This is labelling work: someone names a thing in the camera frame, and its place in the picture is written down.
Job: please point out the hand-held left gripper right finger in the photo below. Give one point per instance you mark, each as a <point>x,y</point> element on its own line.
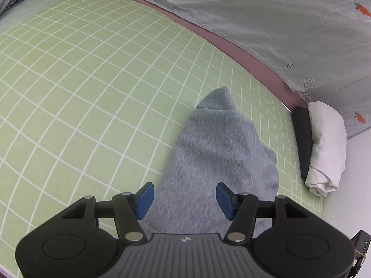
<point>224,202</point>

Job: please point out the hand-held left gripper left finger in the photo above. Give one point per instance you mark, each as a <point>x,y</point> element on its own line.
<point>145,202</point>

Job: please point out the grey pants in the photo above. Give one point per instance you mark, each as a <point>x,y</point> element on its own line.
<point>217,150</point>

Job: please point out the dark grey folded garment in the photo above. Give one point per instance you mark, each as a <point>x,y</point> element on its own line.
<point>303,139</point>

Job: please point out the white folded cloth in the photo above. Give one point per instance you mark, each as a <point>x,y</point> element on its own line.
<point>327,144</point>

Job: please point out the pink mattress edge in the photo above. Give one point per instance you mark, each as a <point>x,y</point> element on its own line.
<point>260,73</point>

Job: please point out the green grid mat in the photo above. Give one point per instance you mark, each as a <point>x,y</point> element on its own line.
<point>87,78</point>

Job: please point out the grey carrot printed sheet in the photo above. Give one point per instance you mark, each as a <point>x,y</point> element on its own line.
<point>232,5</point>

